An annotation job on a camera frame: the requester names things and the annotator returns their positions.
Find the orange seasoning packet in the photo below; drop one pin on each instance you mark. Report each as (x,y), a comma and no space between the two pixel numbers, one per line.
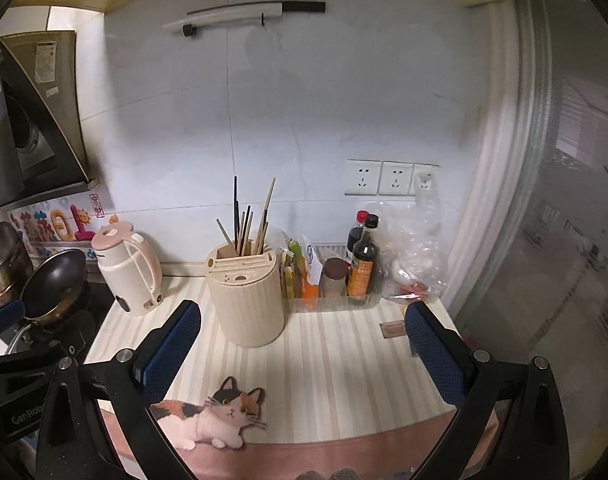
(309,291)

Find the cream pink electric kettle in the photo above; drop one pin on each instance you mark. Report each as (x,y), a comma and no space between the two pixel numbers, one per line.
(126,270)

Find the cream utensil holder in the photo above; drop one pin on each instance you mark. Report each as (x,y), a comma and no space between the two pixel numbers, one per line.
(246,305)

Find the dark chopstick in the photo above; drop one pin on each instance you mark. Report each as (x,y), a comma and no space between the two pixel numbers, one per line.
(246,230)
(236,210)

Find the steel range hood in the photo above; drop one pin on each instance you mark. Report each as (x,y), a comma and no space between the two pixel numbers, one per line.
(29,120)

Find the dark sauce bottle red cap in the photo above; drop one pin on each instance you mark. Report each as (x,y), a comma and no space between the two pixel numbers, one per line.
(355,235)

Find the white wall socket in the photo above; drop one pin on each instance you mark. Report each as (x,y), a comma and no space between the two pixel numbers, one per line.
(425,180)
(362,177)
(396,179)

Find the black glass stove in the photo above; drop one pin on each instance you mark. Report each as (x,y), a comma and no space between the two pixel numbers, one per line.
(101,302)

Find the green seasoning packet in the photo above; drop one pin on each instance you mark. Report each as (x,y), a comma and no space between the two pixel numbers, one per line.
(295,252)

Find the clear plastic organizer tray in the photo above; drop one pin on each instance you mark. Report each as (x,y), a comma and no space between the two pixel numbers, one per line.
(334,304)

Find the small brown card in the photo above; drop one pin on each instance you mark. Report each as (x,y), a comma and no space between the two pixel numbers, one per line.
(394,330)

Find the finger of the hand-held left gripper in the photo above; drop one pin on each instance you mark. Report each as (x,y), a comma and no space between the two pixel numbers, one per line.
(73,342)
(4,317)

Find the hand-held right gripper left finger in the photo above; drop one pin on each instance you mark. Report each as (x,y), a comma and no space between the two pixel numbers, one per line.
(171,350)

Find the yellow seasoning box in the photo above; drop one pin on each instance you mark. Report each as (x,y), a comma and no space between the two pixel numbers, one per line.
(288,282)

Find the dark sauce bottle yellow label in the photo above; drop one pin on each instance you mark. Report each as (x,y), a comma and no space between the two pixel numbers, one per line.
(363,270)

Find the black frying pan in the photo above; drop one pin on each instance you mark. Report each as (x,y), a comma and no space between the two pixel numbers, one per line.
(56,282)

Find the white wall-mounted knife holder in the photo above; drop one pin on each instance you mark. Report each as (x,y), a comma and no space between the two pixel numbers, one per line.
(234,14)

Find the clear plastic bags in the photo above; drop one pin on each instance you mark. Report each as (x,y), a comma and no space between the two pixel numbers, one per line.
(414,250)

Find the colourful wall decal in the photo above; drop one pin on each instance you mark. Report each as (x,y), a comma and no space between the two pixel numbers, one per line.
(54,225)

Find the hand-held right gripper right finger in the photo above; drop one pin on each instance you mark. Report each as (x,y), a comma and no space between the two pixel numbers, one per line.
(436,355)

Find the grey metal chopstick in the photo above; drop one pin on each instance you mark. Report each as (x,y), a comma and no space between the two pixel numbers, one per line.
(223,232)

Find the striped cat print table mat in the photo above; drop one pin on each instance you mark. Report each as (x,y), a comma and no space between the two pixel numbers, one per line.
(334,360)

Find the glass sliding door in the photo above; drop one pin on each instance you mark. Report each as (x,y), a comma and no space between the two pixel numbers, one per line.
(559,185)

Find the jar with brown lid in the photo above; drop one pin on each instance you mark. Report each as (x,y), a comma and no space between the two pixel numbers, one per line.
(334,277)

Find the light wooden chopstick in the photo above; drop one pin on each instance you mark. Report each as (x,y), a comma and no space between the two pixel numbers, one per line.
(266,210)
(263,237)

